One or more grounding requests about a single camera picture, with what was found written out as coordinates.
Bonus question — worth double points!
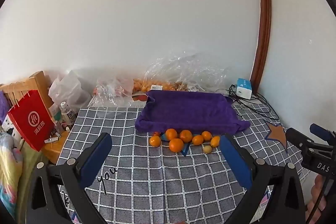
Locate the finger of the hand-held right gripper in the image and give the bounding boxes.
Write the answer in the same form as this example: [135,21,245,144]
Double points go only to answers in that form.
[309,123,336,144]
[286,127,317,152]

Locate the clear plastic bottle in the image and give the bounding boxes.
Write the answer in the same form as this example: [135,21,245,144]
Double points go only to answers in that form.
[59,102,77,126]

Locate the person's right hand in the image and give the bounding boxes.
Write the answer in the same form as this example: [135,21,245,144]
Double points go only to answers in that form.
[305,175,336,224]

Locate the large clear plastic bag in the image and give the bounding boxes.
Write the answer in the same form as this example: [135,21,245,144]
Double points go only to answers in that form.
[143,49,233,94]

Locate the colourful pastel blanket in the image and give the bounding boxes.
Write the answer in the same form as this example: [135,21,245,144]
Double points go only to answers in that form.
[0,132,25,220]

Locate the brown wooden door frame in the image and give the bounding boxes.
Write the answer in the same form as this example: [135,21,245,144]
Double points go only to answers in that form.
[249,0,272,88]

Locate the wooden nightstand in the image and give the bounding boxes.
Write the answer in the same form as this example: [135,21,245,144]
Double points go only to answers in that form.
[41,130,71,165]

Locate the small glass bottle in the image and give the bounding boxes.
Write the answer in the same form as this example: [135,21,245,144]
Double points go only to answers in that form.
[53,120,64,135]

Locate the white plastic bag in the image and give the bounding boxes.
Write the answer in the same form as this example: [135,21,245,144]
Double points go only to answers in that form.
[49,70,91,112]

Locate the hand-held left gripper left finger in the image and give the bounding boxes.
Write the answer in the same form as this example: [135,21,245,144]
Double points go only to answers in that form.
[26,132,113,224]

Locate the purple towel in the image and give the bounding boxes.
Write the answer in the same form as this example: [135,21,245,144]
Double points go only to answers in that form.
[135,90,251,134]

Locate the white and blue box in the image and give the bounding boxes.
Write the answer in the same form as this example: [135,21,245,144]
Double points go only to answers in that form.
[235,78,253,98]

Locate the small clear plastic bag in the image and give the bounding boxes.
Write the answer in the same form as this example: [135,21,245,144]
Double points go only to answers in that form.
[92,76,135,108]

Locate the grey checked bed sheet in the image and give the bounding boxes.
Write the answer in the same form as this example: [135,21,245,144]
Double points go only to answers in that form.
[56,95,314,224]

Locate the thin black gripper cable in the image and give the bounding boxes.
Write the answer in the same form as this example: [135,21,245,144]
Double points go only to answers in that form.
[306,179,334,224]

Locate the black cables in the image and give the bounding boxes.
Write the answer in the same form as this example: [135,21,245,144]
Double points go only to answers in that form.
[226,83,280,122]

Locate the red paper bag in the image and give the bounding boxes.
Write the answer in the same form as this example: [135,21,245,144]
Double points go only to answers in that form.
[7,90,55,152]

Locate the yellow green bed cloth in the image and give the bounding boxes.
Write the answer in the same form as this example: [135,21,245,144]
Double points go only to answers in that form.
[16,143,61,224]

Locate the white box with black figures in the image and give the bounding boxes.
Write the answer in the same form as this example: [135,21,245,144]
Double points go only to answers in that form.
[1,113,22,141]

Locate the pile of small orange fruits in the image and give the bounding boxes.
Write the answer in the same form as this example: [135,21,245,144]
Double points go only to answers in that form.
[133,78,189,93]

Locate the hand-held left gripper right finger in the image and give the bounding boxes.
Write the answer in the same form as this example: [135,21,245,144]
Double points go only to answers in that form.
[219,133,307,224]

